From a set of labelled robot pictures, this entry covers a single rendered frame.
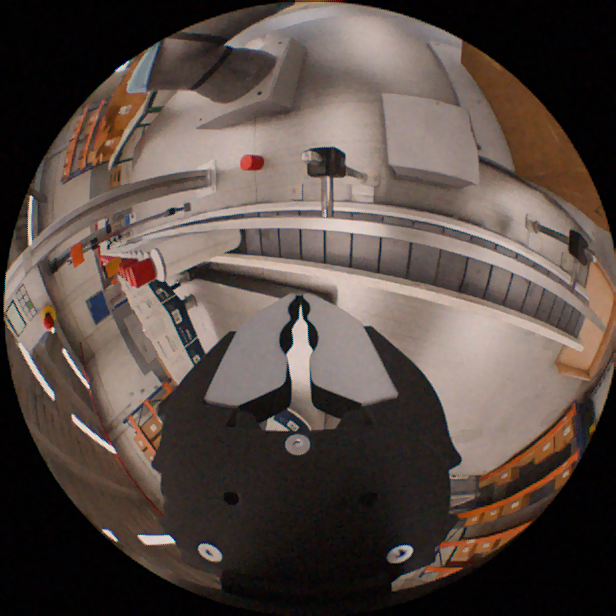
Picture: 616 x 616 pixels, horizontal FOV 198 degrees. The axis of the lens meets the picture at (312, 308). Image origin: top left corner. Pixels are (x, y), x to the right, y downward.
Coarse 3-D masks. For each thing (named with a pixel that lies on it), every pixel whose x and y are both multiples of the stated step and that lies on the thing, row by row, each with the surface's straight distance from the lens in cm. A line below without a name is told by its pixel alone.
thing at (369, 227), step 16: (208, 224) 31; (224, 224) 28; (240, 224) 26; (256, 224) 24; (272, 224) 22; (288, 224) 21; (304, 224) 20; (320, 224) 19; (336, 224) 19; (352, 224) 18; (368, 224) 18; (384, 224) 18; (144, 240) 66; (416, 240) 17; (432, 240) 18; (448, 240) 18; (464, 240) 18; (480, 256) 19; (496, 256) 19; (512, 272) 20; (528, 272) 21; (560, 288) 26; (576, 304) 30; (592, 320) 36
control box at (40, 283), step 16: (32, 272) 47; (48, 272) 53; (16, 288) 50; (32, 288) 49; (48, 288) 50; (16, 304) 52; (48, 304) 52; (32, 320) 54; (16, 336) 58; (32, 336) 58
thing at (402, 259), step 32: (192, 224) 52; (416, 224) 26; (288, 256) 32; (320, 256) 29; (352, 256) 28; (384, 256) 27; (416, 256) 26; (448, 256) 26; (512, 256) 29; (448, 288) 28; (480, 288) 29; (512, 288) 31; (544, 288) 35; (544, 320) 37; (576, 320) 46
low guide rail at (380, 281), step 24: (240, 264) 35; (264, 264) 31; (288, 264) 28; (312, 264) 27; (384, 288) 24; (408, 288) 24; (432, 288) 25; (480, 312) 26; (504, 312) 28; (552, 336) 36
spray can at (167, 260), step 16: (176, 240) 32; (192, 240) 32; (208, 240) 33; (224, 240) 35; (240, 240) 38; (160, 256) 30; (176, 256) 30; (192, 256) 32; (208, 256) 34; (144, 272) 30; (160, 272) 30; (176, 272) 31
